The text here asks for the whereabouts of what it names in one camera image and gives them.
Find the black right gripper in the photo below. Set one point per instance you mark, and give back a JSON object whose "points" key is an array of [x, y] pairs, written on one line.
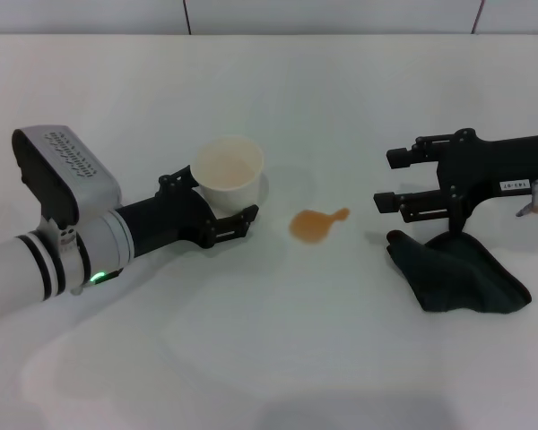
{"points": [[493, 165]]}

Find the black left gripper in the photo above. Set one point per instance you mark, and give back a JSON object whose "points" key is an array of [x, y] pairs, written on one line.
{"points": [[166, 219]]}

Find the white paper cup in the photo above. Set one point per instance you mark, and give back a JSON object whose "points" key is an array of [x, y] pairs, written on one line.
{"points": [[233, 188]]}

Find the dark blue rag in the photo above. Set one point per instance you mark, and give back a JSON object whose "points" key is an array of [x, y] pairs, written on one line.
{"points": [[466, 277]]}

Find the brown water stain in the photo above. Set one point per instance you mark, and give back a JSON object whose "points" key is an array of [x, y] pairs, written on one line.
{"points": [[311, 226]]}

